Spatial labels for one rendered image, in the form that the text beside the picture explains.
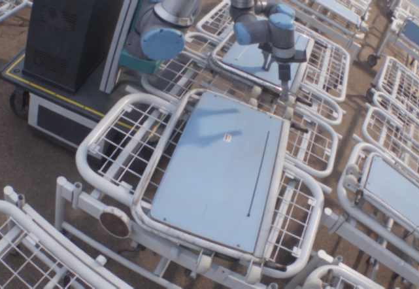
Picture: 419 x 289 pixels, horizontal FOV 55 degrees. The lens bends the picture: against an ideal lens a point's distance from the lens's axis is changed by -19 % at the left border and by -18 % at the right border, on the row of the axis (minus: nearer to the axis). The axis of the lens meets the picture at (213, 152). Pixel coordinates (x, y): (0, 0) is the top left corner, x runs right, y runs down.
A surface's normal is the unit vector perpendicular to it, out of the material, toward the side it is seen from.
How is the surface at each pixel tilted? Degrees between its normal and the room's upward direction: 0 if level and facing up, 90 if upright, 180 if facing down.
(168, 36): 95
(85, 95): 0
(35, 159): 0
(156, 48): 95
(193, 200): 3
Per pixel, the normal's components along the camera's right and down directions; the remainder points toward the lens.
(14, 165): 0.32, -0.68
